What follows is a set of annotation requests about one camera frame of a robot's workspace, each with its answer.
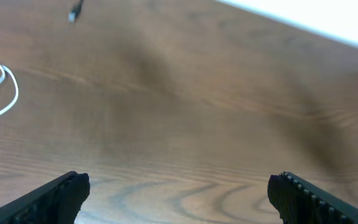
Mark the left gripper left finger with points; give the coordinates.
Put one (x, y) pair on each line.
(58, 201)

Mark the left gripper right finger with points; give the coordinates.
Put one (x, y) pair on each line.
(300, 202)

